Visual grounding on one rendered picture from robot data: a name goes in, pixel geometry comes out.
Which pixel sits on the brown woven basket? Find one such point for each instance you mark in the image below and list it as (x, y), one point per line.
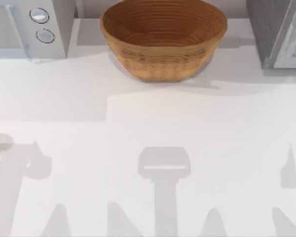
(162, 61)

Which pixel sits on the round grey microwave knob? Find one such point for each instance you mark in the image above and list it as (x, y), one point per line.
(45, 35)
(39, 15)

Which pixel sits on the pale microwave oven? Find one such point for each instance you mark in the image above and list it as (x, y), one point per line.
(19, 37)

